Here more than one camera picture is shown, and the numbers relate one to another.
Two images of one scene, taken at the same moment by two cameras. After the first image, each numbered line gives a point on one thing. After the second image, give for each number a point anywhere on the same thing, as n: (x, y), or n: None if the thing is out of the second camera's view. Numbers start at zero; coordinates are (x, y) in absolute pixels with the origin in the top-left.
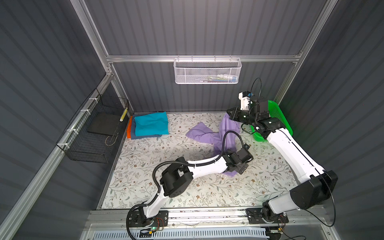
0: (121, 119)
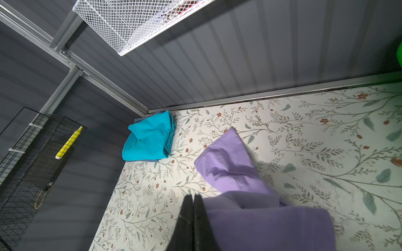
0: (69, 143)
